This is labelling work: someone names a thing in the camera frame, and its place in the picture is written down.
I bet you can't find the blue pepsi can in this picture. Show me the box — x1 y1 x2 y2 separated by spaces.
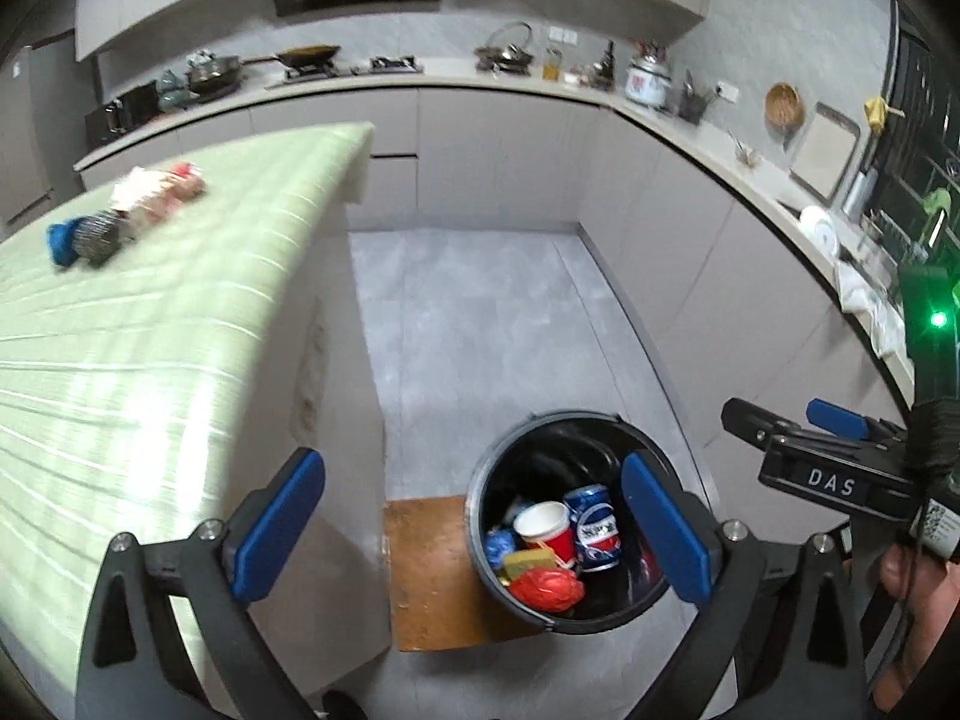
563 484 622 572

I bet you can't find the red white noodle cup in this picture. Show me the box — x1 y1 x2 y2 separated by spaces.
512 500 576 569

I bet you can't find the red plastic bag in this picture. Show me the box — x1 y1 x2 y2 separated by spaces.
508 567 586 614

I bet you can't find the yellow sponge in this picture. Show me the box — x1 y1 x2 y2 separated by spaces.
500 548 558 582

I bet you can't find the small blue paper cup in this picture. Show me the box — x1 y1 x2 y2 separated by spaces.
483 528 517 572

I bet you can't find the blue cloth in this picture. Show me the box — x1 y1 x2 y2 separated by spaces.
46 216 86 270

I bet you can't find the snack wrapper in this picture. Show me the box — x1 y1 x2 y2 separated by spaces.
109 161 206 234

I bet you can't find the black trash bucket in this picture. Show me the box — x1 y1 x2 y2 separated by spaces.
466 410 677 635

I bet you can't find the person's right hand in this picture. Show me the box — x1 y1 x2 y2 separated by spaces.
874 544 958 712

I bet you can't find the white rag on counter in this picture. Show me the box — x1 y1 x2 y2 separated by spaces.
833 262 907 358

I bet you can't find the white plate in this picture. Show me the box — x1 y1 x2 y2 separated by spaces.
797 205 839 260

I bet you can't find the brown wooden stool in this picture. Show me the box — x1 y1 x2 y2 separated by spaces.
384 496 540 653

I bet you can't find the white cutting board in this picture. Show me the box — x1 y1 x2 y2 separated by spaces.
789 103 861 206

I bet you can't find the round bamboo basket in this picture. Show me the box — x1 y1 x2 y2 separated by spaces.
765 83 805 132

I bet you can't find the utensil holder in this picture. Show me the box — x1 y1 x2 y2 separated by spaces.
677 70 719 125

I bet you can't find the green checkered tablecloth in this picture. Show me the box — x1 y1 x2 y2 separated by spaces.
2 124 391 718

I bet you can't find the white rice cooker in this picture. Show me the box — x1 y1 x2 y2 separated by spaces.
625 41 672 109

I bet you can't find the dark sauce bottle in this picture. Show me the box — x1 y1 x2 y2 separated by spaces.
589 41 615 91

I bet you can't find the oil bottle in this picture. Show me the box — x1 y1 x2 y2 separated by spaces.
542 47 563 82

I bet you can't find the pan with glass lid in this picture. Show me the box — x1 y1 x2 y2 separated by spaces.
473 21 534 76

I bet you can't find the gas stove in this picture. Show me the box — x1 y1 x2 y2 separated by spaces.
267 55 425 89

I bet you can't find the black microwave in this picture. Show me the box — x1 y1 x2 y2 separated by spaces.
85 83 160 151

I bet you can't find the teal ceramic jar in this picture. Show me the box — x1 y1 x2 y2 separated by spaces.
155 70 194 114

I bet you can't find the refrigerator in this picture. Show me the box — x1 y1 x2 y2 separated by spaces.
2 34 96 238

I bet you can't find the covered black wok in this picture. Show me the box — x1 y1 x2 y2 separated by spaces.
185 50 244 96

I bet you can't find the frying pan with handle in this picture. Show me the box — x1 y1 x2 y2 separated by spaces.
241 44 340 70

